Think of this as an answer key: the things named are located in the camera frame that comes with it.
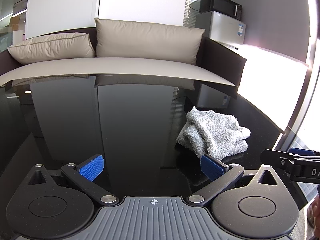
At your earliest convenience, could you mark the black microwave oven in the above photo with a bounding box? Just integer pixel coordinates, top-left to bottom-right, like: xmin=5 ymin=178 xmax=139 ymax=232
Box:
xmin=200 ymin=0 xmax=242 ymax=20

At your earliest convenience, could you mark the dark brown sofa beige seat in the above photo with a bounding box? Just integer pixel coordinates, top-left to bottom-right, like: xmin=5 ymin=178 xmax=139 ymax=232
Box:
xmin=0 ymin=26 xmax=248 ymax=93

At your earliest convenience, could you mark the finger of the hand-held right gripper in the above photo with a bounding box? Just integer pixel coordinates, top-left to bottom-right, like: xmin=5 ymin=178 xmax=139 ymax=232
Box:
xmin=260 ymin=148 xmax=320 ymax=167

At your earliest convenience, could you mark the large beige cushion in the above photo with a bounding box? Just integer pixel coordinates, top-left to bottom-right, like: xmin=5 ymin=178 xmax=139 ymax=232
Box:
xmin=94 ymin=17 xmax=205 ymax=65

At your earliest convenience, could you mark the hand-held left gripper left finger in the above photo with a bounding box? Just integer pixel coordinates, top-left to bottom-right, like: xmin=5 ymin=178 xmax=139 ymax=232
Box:
xmin=26 ymin=154 xmax=119 ymax=207

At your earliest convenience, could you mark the grey fluffy towel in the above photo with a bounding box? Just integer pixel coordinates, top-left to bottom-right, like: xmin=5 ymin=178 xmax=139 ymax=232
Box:
xmin=176 ymin=106 xmax=251 ymax=161

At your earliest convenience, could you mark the person's right forearm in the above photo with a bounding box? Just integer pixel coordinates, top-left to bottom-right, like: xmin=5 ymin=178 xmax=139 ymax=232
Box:
xmin=306 ymin=185 xmax=320 ymax=229

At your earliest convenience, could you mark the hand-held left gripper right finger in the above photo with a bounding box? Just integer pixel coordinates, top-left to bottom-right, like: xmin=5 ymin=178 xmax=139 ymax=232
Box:
xmin=187 ymin=154 xmax=284 ymax=207

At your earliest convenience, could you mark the silver mini fridge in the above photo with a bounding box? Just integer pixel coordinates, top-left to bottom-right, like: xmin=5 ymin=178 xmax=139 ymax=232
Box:
xmin=195 ymin=11 xmax=247 ymax=48

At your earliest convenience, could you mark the black power cable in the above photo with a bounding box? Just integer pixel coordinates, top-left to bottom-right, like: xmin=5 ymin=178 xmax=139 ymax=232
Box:
xmin=185 ymin=1 xmax=203 ymax=13

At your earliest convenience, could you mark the small beige cushion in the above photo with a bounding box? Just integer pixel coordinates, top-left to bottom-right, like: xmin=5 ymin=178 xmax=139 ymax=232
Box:
xmin=7 ymin=32 xmax=97 ymax=65

